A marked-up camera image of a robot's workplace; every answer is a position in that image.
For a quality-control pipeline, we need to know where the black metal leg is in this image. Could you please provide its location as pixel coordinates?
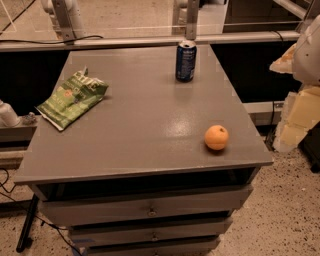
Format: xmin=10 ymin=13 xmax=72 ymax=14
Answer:
xmin=16 ymin=195 xmax=39 ymax=253

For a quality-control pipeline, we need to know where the grey drawer cabinet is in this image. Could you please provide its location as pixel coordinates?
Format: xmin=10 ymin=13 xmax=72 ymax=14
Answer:
xmin=13 ymin=44 xmax=275 ymax=256

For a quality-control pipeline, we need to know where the top grey drawer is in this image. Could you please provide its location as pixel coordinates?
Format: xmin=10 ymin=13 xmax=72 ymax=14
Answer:
xmin=39 ymin=185 xmax=253 ymax=226

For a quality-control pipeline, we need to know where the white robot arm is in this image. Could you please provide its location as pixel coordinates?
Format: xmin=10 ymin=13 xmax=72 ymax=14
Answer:
xmin=270 ymin=15 xmax=320 ymax=152

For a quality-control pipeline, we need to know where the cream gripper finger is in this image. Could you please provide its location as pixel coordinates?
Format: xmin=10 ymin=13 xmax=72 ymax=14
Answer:
xmin=273 ymin=85 xmax=320 ymax=152
xmin=269 ymin=43 xmax=296 ymax=74

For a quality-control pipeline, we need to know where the blue pepsi can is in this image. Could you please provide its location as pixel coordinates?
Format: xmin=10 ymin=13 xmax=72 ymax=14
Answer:
xmin=175 ymin=40 xmax=197 ymax=82

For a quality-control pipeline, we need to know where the grey metal rail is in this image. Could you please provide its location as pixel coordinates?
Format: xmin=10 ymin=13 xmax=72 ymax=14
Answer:
xmin=0 ymin=30 xmax=300 ymax=52

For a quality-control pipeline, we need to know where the bottom grey drawer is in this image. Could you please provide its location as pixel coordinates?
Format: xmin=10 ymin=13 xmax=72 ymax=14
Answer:
xmin=87 ymin=236 xmax=220 ymax=256

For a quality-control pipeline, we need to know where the grey drawer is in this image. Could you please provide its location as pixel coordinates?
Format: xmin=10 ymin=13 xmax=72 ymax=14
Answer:
xmin=69 ymin=217 xmax=232 ymax=247
xmin=39 ymin=185 xmax=253 ymax=226
xmin=87 ymin=236 xmax=220 ymax=256

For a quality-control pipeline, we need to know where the green jalapeno chip bag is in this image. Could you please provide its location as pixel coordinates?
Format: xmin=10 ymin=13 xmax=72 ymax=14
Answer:
xmin=36 ymin=67 xmax=108 ymax=131

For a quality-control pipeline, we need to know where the middle grey drawer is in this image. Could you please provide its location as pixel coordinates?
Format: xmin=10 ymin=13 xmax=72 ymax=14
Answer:
xmin=69 ymin=217 xmax=232 ymax=247

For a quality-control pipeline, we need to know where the black cable on rail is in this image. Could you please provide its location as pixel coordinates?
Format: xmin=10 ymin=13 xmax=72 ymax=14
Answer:
xmin=0 ymin=34 xmax=104 ymax=45

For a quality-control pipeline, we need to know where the white pipe at left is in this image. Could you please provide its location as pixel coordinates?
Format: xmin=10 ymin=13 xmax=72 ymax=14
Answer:
xmin=0 ymin=100 xmax=20 ymax=127

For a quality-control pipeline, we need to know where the black cable on floor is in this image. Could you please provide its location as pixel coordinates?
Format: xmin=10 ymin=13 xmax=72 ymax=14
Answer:
xmin=0 ymin=167 xmax=83 ymax=256

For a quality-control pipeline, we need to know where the orange fruit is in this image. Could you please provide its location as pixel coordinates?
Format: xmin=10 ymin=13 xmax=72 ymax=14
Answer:
xmin=204 ymin=125 xmax=229 ymax=150

